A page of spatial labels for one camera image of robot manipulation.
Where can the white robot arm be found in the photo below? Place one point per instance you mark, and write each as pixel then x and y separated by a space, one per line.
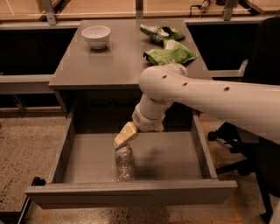
pixel 249 106

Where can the grey open top drawer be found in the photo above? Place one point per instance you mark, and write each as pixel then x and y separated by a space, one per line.
pixel 157 169

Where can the clear plastic water bottle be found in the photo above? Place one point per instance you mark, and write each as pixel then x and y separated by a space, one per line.
pixel 124 164

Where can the green chip bag front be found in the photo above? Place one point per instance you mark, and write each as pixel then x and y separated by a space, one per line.
pixel 172 53

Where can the black office chair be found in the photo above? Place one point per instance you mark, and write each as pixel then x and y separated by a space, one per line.
pixel 261 156

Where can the green chip bag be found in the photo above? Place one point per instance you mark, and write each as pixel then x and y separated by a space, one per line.
pixel 172 53
pixel 160 33

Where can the green chip bag back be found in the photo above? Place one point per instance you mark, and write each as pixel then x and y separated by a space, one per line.
pixel 160 33

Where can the white ceramic bowl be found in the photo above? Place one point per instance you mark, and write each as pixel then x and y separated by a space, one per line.
pixel 97 36

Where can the grey counter cabinet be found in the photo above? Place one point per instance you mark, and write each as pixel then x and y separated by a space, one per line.
pixel 118 65

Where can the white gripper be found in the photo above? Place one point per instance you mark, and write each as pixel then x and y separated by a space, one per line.
pixel 146 122

